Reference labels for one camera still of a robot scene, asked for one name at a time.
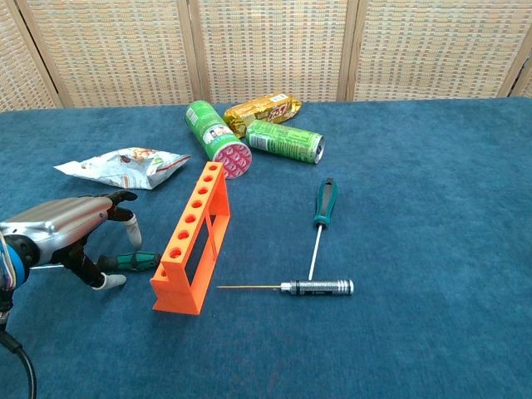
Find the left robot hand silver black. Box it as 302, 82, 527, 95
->
0, 190, 143, 291

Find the small green black screwdriver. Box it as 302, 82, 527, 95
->
31, 250, 162, 274

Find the orange tool rack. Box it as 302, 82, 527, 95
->
150, 160, 231, 316

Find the black metal precision screwdriver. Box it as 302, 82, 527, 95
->
216, 278, 356, 298

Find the white snack bag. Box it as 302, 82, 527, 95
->
52, 146, 192, 191

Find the green chip canister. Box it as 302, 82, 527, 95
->
185, 100, 254, 180

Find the gold foil snack package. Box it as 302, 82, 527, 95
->
223, 93, 303, 139

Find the green drink can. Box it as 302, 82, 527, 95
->
245, 119, 325, 165

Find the woven wooden folding screen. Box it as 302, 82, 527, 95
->
0, 0, 532, 113

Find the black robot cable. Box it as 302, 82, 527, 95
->
0, 328, 39, 399

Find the teal black handle screwdriver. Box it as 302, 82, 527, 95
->
308, 177, 338, 282

